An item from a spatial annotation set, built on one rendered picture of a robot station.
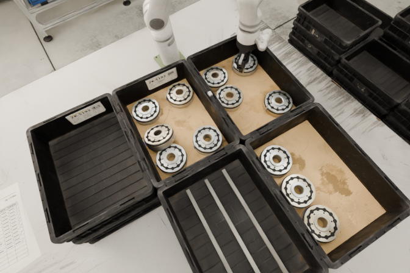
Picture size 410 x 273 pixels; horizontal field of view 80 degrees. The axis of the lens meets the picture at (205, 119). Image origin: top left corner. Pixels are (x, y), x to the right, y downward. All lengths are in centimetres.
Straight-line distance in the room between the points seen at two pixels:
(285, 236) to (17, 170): 104
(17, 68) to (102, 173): 196
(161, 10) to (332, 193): 85
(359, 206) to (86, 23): 261
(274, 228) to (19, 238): 88
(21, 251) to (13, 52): 209
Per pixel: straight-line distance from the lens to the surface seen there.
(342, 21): 195
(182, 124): 92
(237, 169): 86
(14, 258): 117
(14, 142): 134
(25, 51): 286
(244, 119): 93
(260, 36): 89
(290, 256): 85
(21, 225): 118
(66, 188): 98
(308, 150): 93
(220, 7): 154
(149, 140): 86
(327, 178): 92
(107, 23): 274
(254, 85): 102
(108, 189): 91
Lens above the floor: 165
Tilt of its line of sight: 62 degrees down
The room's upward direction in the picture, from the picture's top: 5 degrees counter-clockwise
